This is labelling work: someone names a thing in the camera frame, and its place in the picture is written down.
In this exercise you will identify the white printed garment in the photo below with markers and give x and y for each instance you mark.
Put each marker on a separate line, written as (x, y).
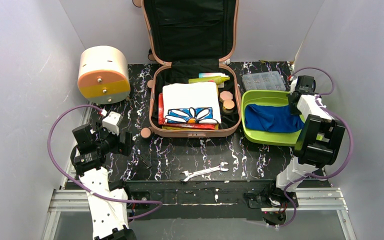
(191, 103)

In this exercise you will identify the yellow snack packet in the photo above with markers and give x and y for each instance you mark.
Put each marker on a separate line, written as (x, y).
(197, 127)

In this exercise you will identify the green plastic tray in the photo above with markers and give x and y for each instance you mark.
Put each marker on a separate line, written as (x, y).
(268, 98)

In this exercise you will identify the silver open-end wrench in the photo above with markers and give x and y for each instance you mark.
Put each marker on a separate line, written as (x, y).
(189, 175)

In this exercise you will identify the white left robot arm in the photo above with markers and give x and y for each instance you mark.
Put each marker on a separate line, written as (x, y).
(106, 199)

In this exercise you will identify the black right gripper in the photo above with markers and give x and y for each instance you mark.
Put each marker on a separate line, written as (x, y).
(295, 102)

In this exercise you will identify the black spring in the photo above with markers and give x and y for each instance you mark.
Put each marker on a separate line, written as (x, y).
(145, 162)

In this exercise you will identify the clear plastic screw box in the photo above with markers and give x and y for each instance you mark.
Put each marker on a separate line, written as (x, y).
(270, 80)

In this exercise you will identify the teal pink tube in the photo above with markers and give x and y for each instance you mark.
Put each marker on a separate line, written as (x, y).
(212, 74)

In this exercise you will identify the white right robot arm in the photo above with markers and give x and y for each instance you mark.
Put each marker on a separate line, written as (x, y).
(319, 140)

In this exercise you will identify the blue cloth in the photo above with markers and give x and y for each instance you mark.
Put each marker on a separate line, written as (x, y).
(272, 119)

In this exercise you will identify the aluminium frame rail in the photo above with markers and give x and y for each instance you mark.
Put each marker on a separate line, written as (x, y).
(76, 200)

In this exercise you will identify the round pink compact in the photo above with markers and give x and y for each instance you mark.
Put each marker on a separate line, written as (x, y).
(225, 96)

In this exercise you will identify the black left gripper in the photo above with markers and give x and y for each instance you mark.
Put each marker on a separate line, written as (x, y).
(125, 143)

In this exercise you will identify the cream cylindrical drum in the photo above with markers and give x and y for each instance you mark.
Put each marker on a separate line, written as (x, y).
(103, 76)

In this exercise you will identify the round copper compact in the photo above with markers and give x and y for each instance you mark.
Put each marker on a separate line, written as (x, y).
(228, 106)

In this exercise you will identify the red snack packet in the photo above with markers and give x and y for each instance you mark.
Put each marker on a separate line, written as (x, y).
(161, 120)

